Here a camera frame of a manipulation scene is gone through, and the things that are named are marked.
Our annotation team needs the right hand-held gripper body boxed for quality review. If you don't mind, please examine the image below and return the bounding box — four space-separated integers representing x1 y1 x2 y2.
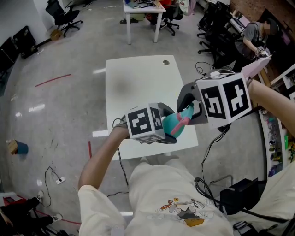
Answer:
192 71 253 129

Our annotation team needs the black floor cable with adapter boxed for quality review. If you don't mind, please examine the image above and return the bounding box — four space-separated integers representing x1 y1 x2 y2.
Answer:
195 61 215 76

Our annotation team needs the cardboard box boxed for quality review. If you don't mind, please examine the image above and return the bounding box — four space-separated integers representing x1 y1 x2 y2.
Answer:
49 29 63 41

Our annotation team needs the white printed bag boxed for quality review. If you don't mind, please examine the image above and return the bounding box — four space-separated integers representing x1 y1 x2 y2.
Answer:
178 0 190 14

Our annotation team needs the white shelf unit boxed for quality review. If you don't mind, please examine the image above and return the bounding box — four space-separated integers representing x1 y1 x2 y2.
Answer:
258 69 295 178

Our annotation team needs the black equipment case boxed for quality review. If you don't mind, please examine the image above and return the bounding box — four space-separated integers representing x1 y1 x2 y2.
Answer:
12 25 39 59
0 36 20 79

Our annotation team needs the person's right forearm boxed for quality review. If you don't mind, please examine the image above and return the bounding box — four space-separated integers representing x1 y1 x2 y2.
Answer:
248 79 295 126

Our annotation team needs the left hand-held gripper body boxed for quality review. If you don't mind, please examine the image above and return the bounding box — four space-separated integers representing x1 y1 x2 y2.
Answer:
125 103 166 144

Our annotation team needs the white office desk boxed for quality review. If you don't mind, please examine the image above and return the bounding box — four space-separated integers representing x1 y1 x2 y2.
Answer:
227 12 251 35
123 0 166 46

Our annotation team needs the teal and pink spray nozzle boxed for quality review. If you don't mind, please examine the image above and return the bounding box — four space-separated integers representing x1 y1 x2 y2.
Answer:
170 102 195 136

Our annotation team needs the pink garment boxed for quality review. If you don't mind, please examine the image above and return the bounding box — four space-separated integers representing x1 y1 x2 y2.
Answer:
241 56 272 80

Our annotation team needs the black power strip cable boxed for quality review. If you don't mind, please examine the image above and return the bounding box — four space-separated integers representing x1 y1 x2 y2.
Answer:
44 166 62 207

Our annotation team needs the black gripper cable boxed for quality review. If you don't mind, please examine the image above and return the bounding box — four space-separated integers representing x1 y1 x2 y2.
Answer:
201 125 231 180
107 147 130 198

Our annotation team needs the person in white t-shirt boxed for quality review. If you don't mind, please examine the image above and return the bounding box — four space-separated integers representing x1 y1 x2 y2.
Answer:
77 159 295 236

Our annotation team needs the black shoulder strap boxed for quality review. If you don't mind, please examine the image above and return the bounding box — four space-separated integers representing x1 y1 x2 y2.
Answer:
195 177 290 224

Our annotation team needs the person's left forearm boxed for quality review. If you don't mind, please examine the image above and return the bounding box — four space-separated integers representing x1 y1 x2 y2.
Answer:
77 124 130 191

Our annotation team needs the black office chair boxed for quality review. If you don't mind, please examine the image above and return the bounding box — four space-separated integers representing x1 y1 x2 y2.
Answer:
161 9 183 36
45 0 83 37
197 0 236 67

